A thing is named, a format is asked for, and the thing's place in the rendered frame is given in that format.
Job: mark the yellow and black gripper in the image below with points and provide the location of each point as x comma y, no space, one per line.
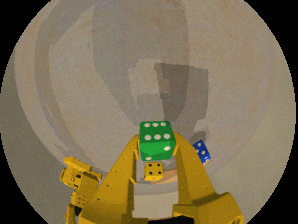
113,201

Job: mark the yellow die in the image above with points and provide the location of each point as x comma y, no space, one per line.
153,171

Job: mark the blue die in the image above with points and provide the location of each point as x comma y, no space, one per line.
202,151

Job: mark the tan mat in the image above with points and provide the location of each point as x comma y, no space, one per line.
170,175

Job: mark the green die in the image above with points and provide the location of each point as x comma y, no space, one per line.
156,140

